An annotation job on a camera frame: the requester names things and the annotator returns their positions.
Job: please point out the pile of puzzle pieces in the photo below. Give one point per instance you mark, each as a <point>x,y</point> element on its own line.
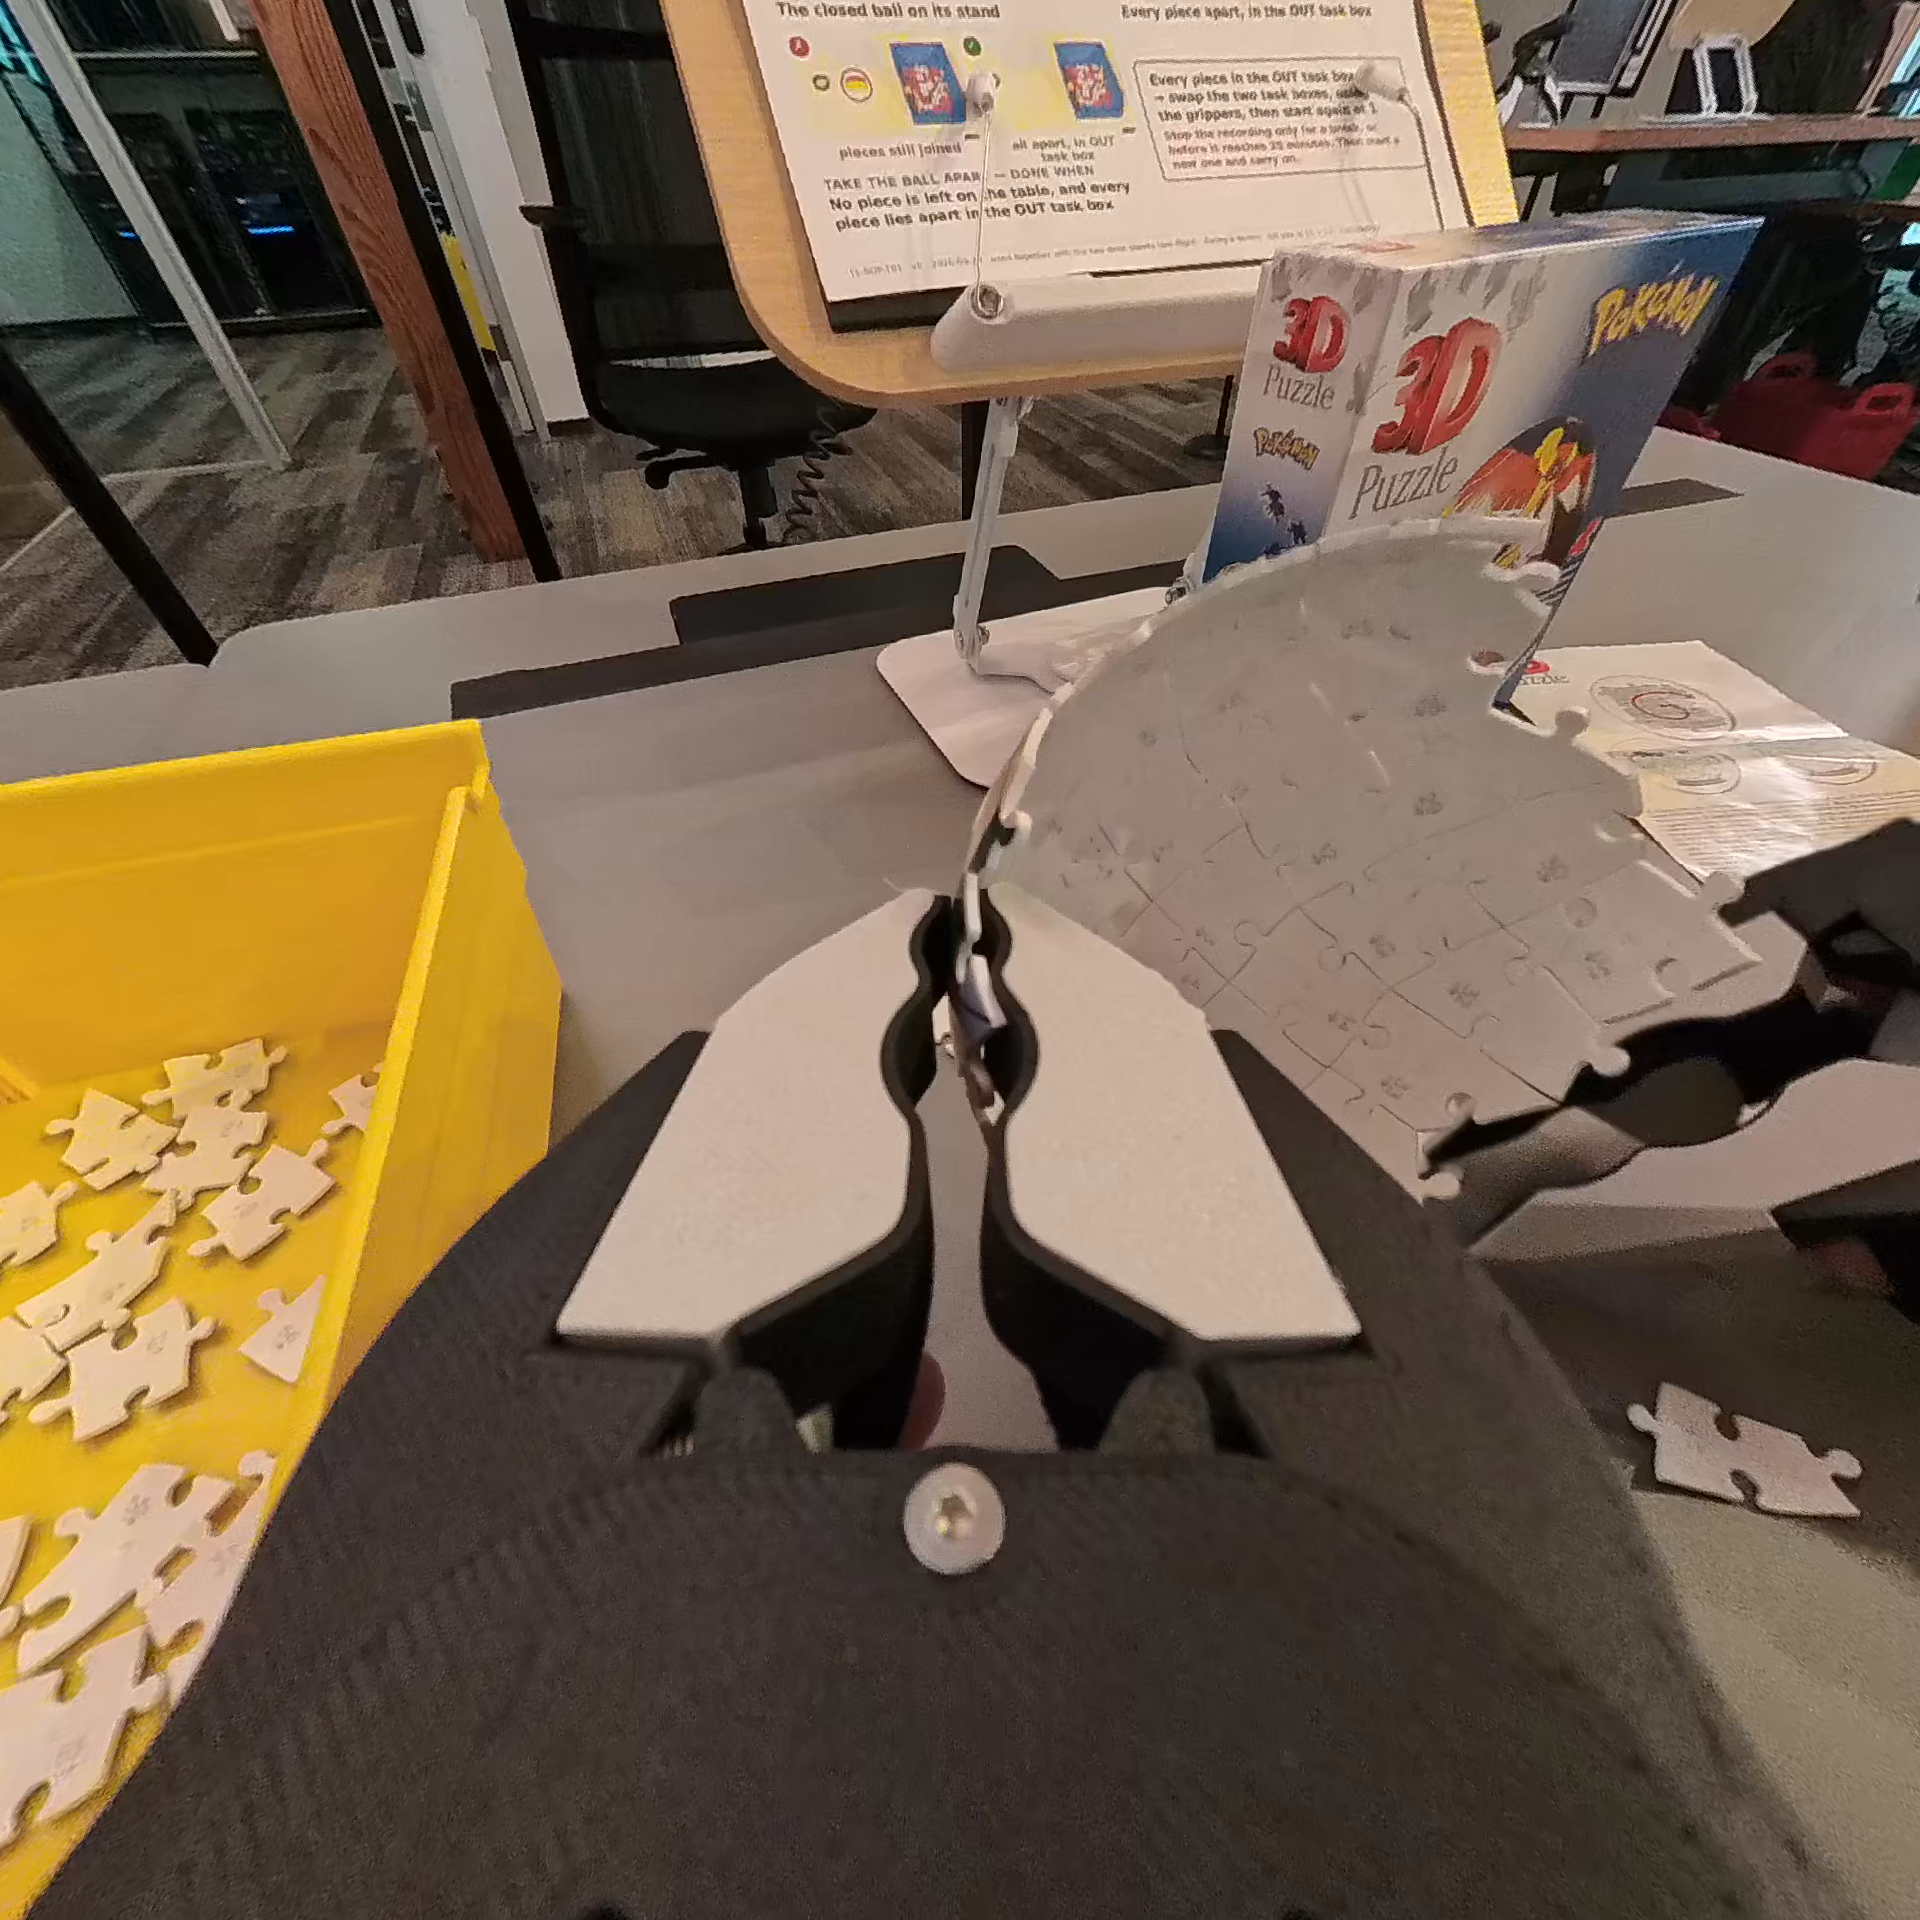
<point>120,1366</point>

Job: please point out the white puzzle piece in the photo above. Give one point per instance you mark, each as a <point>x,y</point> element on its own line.
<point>1725,1445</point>

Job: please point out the partly built puzzle ball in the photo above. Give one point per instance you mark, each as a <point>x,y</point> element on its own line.
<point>1350,841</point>

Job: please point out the black office chair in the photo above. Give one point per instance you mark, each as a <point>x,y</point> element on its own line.
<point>677,301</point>

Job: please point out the blue puzzle box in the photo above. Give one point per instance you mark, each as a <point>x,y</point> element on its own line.
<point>1350,392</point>

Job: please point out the long background desk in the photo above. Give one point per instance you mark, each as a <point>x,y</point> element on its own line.
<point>1725,133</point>

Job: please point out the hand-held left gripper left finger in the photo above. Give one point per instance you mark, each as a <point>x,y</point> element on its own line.
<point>718,1168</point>

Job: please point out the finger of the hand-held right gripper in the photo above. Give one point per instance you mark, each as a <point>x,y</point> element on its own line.
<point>1861,900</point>
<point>1725,1187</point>

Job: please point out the yellow plastic bin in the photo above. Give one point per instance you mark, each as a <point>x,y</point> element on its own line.
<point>227,841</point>

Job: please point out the white paper leaflet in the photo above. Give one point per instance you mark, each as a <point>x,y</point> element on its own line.
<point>1769,780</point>

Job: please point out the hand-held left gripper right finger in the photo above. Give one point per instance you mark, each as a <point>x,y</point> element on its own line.
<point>1170,1187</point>

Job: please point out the printed instruction sheet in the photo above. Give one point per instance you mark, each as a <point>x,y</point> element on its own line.
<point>1049,181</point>

